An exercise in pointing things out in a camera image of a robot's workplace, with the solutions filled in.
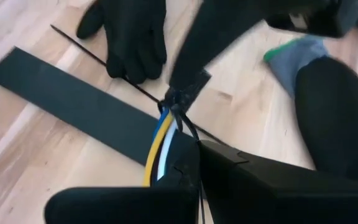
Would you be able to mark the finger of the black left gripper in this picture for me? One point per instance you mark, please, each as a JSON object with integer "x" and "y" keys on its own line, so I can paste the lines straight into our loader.
{"x": 213, "y": 37}

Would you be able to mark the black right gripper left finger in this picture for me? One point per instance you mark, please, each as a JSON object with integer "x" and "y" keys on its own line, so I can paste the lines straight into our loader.
{"x": 120, "y": 205}

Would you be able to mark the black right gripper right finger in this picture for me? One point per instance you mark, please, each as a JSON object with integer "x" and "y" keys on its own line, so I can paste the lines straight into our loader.
{"x": 291, "y": 202}

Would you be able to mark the black work glove grey cuff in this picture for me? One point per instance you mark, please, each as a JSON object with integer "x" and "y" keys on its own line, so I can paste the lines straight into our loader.
{"x": 129, "y": 37}
{"x": 337, "y": 118}

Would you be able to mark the flat black duct cover strip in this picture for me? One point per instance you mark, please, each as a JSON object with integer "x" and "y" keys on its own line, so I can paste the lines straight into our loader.
{"x": 73, "y": 102}

